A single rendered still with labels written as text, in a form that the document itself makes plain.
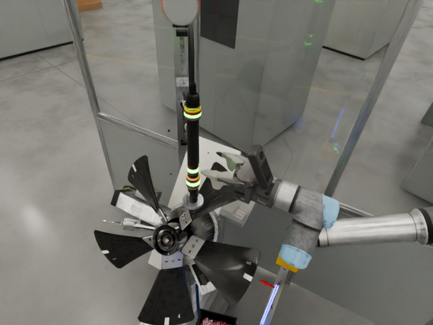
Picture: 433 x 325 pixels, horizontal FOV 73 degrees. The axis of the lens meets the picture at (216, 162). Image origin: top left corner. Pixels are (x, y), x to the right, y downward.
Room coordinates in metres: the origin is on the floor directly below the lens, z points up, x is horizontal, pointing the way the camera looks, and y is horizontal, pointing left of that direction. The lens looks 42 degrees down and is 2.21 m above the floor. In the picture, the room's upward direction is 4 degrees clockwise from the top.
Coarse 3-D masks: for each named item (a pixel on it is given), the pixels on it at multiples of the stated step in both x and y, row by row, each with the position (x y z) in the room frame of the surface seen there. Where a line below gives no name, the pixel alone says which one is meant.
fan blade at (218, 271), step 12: (204, 252) 0.61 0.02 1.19; (216, 252) 0.61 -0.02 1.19; (228, 252) 0.61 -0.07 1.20; (240, 252) 0.61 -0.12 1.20; (252, 252) 0.61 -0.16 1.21; (204, 264) 0.56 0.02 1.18; (216, 264) 0.56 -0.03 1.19; (228, 264) 0.56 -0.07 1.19; (240, 264) 0.56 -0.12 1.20; (252, 264) 0.57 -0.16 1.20; (216, 276) 0.52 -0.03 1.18; (228, 276) 0.52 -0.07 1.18; (240, 276) 0.52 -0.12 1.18; (252, 276) 0.53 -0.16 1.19; (216, 288) 0.48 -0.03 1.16; (228, 288) 0.48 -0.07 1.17; (240, 288) 0.49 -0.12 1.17; (228, 300) 0.45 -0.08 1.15
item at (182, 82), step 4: (180, 76) 1.29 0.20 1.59; (184, 76) 1.29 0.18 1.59; (176, 80) 1.26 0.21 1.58; (180, 80) 1.26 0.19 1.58; (184, 80) 1.26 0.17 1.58; (188, 80) 1.27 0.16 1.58; (176, 84) 1.26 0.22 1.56; (180, 84) 1.22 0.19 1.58; (184, 84) 1.22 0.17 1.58; (188, 84) 1.22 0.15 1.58; (180, 88) 1.20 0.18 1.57; (184, 88) 1.20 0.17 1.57; (188, 88) 1.21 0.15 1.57; (180, 92) 1.20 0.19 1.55; (180, 96) 1.20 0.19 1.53
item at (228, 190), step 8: (216, 168) 0.87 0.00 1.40; (224, 168) 0.85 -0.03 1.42; (208, 184) 0.82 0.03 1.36; (200, 192) 0.80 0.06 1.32; (208, 192) 0.77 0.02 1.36; (216, 192) 0.75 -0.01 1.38; (224, 192) 0.74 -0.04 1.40; (232, 192) 0.73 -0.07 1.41; (208, 200) 0.74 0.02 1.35; (216, 200) 0.72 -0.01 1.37; (224, 200) 0.71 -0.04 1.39; (232, 200) 0.70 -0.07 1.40; (200, 208) 0.72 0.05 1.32; (208, 208) 0.70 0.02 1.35; (216, 208) 0.69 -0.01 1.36; (192, 216) 0.70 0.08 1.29; (200, 216) 0.68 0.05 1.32
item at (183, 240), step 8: (168, 224) 0.68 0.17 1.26; (176, 224) 0.69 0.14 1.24; (160, 232) 0.66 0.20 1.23; (168, 232) 0.65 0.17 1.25; (176, 232) 0.64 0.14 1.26; (184, 232) 0.67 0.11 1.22; (192, 232) 0.70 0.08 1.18; (160, 240) 0.64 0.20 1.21; (168, 240) 0.63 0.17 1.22; (176, 240) 0.62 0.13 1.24; (184, 240) 0.65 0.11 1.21; (160, 248) 0.62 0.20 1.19; (168, 248) 0.61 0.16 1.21; (176, 248) 0.60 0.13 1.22
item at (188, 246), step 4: (192, 236) 0.68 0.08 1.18; (188, 240) 0.66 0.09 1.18; (192, 240) 0.67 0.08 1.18; (196, 240) 0.67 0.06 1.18; (200, 240) 0.67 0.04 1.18; (188, 244) 0.64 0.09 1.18; (192, 244) 0.64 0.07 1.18; (196, 244) 0.65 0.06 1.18; (200, 244) 0.65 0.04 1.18; (184, 248) 0.63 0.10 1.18; (188, 248) 0.63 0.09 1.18; (192, 248) 0.63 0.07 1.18; (196, 248) 0.63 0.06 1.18; (184, 252) 0.61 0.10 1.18; (188, 252) 0.61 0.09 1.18; (192, 252) 0.61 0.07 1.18; (196, 252) 0.61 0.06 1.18; (192, 256) 0.59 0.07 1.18
